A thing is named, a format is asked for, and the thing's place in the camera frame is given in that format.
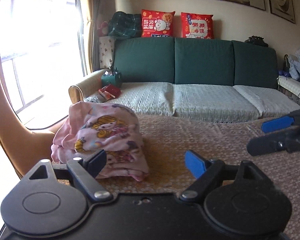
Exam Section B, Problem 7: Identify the pink cartoon fleece garment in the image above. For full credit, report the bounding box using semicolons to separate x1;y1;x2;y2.
51;101;149;181

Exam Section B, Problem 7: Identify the armchair with yellow cover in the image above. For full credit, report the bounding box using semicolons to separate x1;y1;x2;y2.
277;76;300;105

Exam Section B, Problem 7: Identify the tan leather chair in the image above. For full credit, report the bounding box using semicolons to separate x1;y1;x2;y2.
0;79;65;178

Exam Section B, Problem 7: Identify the red booklet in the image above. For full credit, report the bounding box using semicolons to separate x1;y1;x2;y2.
98;84;121;101

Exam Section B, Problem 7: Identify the black object on sofa back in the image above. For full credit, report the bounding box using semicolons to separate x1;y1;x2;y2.
245;35;269;47

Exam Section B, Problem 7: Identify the green sofa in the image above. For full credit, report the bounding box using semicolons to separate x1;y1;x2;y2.
68;36;300;124

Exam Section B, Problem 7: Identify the teal tissue box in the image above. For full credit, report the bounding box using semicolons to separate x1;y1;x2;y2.
101;66;122;88

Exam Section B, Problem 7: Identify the right red cushion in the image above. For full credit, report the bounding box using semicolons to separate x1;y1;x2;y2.
181;12;214;39

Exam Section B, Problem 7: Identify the red cushion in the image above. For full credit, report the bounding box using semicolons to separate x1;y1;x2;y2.
181;12;214;39
141;9;175;37

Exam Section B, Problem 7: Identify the green plaid cushion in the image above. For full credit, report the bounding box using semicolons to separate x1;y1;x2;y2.
108;11;142;39

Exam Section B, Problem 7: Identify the left red cushion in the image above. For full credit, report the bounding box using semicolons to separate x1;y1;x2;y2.
141;9;175;37

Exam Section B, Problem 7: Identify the curtain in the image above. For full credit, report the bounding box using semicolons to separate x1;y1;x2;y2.
80;0;101;74

